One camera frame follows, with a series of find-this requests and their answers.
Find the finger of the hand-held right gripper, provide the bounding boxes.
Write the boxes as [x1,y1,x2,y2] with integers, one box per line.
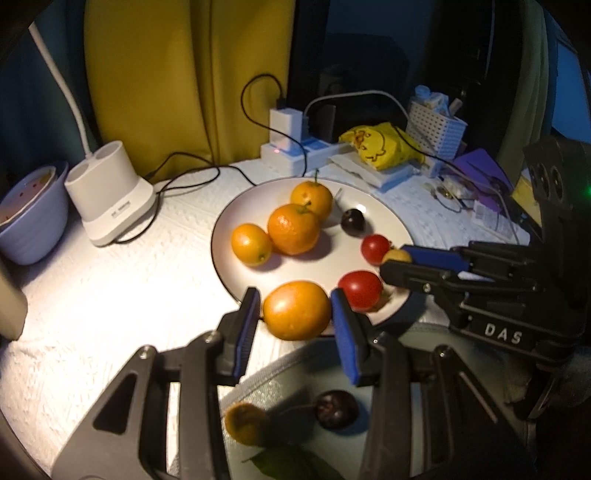
[381,261,532,324]
[406,240,536,278]

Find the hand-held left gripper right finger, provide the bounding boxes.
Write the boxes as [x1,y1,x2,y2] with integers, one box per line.
[329,287,539,480]

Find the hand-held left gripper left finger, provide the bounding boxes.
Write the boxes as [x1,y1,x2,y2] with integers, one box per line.
[51,286,262,480]

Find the red cherry tomato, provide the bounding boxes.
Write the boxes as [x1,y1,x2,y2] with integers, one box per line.
[360,234,392,265]
[337,270,384,311]

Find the grey round tray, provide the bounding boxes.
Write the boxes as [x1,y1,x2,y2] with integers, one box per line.
[164,323,539,480]

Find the white round plate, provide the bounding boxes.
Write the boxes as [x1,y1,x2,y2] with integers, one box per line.
[211,176,415,337]

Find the dark red cherry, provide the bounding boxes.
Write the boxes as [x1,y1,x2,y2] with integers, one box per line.
[272,390,360,431]
[335,188,369,237]

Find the orange with green leaves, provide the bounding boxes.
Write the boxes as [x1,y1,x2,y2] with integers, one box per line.
[267,203,321,256]

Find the small orange with stem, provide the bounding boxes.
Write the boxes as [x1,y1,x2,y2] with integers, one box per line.
[290,171,334,222]

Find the eyeglasses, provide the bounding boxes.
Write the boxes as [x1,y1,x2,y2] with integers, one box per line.
[425,178,478,213]

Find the yellow white cheese block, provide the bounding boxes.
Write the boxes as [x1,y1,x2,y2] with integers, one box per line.
[512,175,543,227]

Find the small brownish yellow fruit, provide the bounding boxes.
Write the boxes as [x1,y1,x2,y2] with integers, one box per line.
[224,402,271,448]

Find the purple notebook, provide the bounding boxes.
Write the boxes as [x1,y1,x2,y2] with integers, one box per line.
[450,148,515,217]

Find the white woven basket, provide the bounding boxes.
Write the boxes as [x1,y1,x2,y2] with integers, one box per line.
[406,99,468,178]

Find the yellow cartoon pouch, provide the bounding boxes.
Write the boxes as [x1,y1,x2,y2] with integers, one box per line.
[338,122,428,171]

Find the green leaf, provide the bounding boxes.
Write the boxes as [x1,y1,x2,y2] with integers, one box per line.
[242,445,345,480]

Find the white textured table cover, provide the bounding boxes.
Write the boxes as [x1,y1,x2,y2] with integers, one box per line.
[0,157,532,480]

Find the white blue packets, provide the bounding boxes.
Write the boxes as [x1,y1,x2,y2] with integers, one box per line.
[412,84,464,118]

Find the pale green curtain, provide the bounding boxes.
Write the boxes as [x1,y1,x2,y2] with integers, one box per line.
[496,0,552,162]

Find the black adapter plug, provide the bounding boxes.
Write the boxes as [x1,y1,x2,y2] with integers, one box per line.
[318,104,337,141]

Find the white power strip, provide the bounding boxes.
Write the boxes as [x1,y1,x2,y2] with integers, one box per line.
[261,136,356,177]

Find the white desk lamp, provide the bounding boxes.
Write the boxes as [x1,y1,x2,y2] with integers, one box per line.
[28,21,158,247]

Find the white charger plug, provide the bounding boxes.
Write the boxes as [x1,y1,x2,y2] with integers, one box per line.
[269,107,308,153]

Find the dark glass window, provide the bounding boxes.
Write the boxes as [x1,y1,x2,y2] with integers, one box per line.
[286,0,527,153]

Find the lavender bowl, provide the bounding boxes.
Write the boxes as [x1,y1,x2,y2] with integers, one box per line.
[0,161,70,266]

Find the white patterned bowl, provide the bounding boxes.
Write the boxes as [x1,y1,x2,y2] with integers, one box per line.
[0,164,58,223]

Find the yellow curtain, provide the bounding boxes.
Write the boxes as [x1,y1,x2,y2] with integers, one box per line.
[83,0,296,171]

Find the blue grey curtain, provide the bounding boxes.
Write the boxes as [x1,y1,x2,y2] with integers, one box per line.
[0,41,98,176]

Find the black cable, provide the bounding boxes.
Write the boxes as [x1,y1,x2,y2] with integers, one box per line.
[115,74,287,244]

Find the white cable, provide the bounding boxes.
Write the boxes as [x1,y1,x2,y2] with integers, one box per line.
[302,89,520,241]

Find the steel tumbler with strap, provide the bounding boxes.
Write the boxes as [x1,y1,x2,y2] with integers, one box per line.
[0,263,28,340]

